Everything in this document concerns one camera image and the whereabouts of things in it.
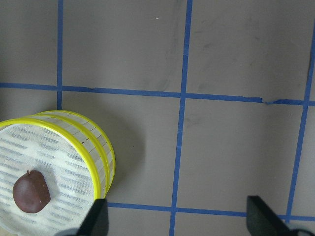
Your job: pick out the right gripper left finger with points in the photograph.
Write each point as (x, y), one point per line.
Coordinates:
(96, 222)

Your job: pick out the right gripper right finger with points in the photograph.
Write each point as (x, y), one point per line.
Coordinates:
(262, 221)

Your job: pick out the brown bun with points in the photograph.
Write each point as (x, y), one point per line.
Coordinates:
(30, 192)

